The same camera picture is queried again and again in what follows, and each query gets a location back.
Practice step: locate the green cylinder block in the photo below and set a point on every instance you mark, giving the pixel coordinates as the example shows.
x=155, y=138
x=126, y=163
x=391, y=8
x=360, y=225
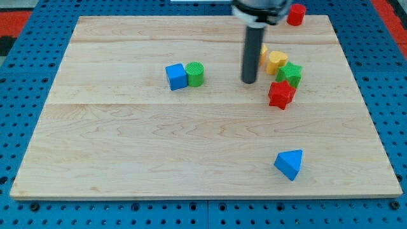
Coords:
x=195, y=74

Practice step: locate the red star block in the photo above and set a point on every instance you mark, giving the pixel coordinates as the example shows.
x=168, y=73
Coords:
x=281, y=94

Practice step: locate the light wooden board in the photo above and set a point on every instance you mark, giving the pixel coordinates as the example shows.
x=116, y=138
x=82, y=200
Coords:
x=112, y=129

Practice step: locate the red cylinder block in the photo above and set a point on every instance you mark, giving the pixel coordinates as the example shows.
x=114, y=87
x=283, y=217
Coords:
x=296, y=14

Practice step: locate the yellow block behind rod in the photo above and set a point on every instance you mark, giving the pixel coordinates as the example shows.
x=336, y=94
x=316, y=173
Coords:
x=263, y=54

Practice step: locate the blue triangular prism block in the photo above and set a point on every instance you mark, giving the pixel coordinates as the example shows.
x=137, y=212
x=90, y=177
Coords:
x=289, y=163

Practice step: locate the green star block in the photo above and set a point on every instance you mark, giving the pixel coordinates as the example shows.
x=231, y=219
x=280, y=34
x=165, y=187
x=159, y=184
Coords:
x=290, y=73

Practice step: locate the blue cube block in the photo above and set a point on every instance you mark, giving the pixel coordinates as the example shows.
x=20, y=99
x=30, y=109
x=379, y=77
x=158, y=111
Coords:
x=176, y=76

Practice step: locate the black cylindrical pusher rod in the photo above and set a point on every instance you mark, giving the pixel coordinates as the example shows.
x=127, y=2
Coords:
x=251, y=54

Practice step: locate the yellow heart block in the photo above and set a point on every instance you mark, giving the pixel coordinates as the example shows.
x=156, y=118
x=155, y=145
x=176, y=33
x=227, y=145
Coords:
x=276, y=59

